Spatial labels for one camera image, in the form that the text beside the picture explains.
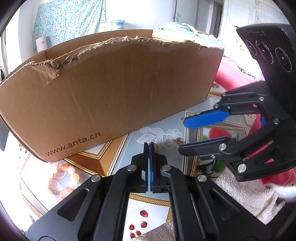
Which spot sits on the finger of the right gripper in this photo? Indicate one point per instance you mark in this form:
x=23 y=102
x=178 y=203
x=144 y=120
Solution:
x=231 y=150
x=219 y=113

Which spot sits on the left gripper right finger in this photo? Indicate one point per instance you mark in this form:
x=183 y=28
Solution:
x=200 y=209

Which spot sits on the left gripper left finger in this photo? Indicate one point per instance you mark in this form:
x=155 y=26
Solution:
x=96 y=210

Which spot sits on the gold earrings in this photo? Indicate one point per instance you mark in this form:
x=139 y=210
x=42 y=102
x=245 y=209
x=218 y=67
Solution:
x=178 y=141

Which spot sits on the white fluffy towel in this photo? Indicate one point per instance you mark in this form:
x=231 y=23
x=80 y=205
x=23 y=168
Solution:
x=260 y=201

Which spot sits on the fruit pattern tablecloth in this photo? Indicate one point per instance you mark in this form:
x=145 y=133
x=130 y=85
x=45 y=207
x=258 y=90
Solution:
x=97 y=210

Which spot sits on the grey door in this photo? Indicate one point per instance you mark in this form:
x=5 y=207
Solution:
x=186 y=11

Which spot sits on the blue patterned pillow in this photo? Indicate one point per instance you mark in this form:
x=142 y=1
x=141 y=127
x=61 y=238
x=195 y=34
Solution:
x=182 y=27

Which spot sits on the brown cardboard box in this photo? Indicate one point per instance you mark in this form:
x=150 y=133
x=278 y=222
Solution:
x=93 y=89

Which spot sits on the blue water bottle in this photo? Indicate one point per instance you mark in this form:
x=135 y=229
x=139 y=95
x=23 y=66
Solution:
x=117 y=24

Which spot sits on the rolled pink mat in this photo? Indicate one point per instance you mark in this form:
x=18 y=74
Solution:
x=41 y=43

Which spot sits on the floral teal wall cloth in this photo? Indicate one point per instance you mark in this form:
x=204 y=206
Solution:
x=61 y=21

